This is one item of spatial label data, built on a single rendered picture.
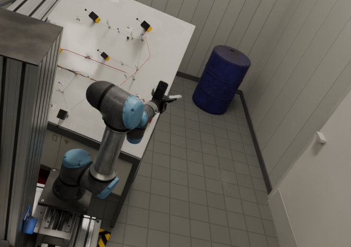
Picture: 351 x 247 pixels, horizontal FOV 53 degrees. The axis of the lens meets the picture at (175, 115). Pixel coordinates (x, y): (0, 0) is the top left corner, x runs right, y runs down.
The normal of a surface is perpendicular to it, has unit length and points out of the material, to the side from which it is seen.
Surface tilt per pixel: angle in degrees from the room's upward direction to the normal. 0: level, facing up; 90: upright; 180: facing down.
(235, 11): 90
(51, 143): 90
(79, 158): 7
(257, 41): 90
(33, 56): 0
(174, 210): 0
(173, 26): 52
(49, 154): 90
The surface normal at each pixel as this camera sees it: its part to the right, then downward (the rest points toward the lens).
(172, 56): 0.05, -0.06
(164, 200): 0.33, -0.76
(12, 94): 0.00, 0.58
